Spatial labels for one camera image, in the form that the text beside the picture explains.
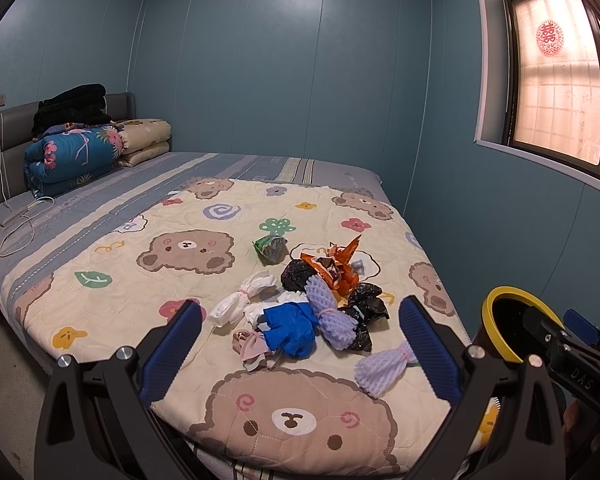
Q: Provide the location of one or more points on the purple foam net large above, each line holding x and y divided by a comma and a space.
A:
338, 328

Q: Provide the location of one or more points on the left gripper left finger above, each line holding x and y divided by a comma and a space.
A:
163, 351

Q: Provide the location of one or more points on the grey bed headboard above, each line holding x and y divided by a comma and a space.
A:
15, 136

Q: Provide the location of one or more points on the black clothes pile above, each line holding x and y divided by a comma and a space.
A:
84, 104

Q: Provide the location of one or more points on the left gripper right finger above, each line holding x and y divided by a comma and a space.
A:
436, 347

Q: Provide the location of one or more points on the green snack bag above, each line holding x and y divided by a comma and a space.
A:
271, 249

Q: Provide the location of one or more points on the window with dark frame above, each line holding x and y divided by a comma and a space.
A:
543, 107

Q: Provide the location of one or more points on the blue floral folded duvet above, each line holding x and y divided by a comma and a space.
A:
62, 161

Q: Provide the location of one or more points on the blue plastic bag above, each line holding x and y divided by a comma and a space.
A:
291, 329

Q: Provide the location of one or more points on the black plastic bag purple print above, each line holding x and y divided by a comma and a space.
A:
296, 274

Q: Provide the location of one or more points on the beige folded blanket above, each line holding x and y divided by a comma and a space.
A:
143, 140

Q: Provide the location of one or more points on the person right hand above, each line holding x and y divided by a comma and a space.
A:
581, 434

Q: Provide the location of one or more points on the bear pattern cream quilt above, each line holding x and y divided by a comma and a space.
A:
300, 368

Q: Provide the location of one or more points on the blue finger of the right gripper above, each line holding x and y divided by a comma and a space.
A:
580, 327

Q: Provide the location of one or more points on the orange snack wrapper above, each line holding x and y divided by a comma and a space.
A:
333, 265

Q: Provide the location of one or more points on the yellow rimmed trash bin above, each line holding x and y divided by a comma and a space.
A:
514, 323

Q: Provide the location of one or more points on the white plastic bag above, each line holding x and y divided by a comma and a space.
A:
230, 309

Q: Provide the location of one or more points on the red paper window decoration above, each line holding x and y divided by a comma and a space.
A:
549, 38

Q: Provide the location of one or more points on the bed with striped sheet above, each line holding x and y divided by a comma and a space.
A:
27, 227

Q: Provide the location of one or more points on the purple foam net small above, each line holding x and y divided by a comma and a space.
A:
378, 373

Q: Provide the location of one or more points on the pink cloth scrap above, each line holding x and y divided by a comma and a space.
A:
253, 350

